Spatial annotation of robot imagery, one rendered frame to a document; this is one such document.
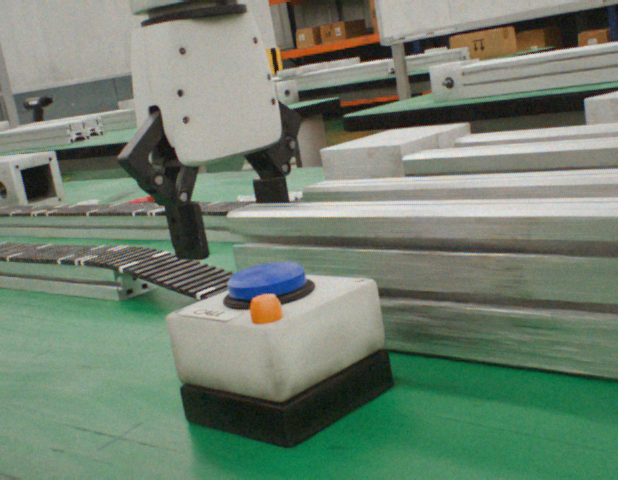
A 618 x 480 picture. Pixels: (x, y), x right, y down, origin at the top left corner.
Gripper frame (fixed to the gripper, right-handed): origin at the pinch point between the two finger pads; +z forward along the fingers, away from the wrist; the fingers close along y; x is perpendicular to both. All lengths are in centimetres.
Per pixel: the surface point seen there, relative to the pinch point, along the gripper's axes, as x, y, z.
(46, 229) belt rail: -60, -18, 5
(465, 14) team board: -167, -284, -18
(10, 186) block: -89, -29, 1
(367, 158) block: 1.1, -14.6, -2.2
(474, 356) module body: 23.0, 4.5, 5.9
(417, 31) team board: -192, -283, -15
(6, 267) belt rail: -34.6, 1.2, 4.0
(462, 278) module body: 22.9, 4.5, 1.5
